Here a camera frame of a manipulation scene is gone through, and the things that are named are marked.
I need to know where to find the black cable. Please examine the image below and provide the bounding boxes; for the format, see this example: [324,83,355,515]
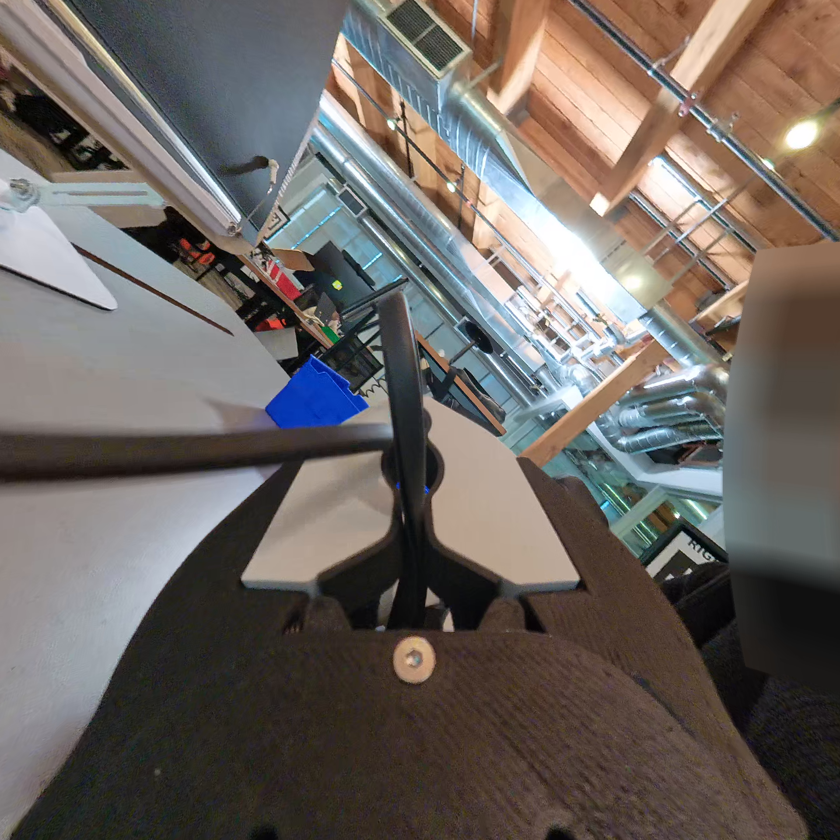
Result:
[0,290,434,632]

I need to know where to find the black computer monitor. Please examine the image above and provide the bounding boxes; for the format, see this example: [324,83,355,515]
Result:
[308,243,378,309]

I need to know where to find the black computer case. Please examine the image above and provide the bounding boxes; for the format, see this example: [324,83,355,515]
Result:
[322,328,383,391]

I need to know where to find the blue bin with marker sticker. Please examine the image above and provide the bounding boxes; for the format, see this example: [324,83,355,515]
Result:
[266,354,370,429]

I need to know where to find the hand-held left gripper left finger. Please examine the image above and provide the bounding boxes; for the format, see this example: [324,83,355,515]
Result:
[240,400,399,596]

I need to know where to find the silver duct with elbow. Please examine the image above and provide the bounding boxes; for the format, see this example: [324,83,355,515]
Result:
[564,308,731,455]

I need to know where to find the long wooden desk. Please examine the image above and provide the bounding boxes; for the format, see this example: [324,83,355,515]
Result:
[239,252,336,349]

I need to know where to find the grey panel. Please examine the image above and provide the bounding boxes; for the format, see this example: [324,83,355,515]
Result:
[255,327,298,361]

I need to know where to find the framed marker sign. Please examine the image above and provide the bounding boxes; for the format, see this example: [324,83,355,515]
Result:
[640,520,731,584]

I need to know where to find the white document stand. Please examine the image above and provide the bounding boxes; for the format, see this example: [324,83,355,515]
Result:
[0,0,280,311]

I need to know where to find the wooden-top standing desk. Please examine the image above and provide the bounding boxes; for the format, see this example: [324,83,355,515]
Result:
[413,331,508,437]

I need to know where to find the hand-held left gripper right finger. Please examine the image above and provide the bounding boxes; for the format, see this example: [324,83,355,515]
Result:
[423,395,583,599]

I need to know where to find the vent grille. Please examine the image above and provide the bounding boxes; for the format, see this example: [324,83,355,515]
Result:
[384,0,473,76]

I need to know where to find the red storage bin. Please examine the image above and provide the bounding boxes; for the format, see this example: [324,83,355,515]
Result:
[261,258,304,294]

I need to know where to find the large silver ventilation duct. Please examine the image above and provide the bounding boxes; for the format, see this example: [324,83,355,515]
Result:
[341,0,657,316]

